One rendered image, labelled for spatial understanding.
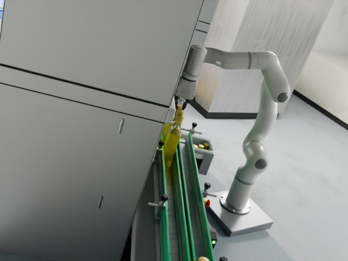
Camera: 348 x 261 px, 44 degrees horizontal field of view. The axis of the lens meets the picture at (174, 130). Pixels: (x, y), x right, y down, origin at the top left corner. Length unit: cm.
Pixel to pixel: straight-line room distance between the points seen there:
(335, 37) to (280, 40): 318
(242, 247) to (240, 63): 97
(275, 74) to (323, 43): 649
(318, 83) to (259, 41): 246
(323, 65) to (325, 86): 36
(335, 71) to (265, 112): 533
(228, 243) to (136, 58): 126
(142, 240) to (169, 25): 82
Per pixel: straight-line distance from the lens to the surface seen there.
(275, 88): 218
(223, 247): 235
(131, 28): 145
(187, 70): 211
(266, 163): 236
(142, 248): 169
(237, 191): 251
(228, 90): 556
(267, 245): 252
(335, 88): 756
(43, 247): 195
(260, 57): 216
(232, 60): 212
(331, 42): 881
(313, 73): 783
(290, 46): 595
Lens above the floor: 217
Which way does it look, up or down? 25 degrees down
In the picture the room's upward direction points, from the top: 19 degrees clockwise
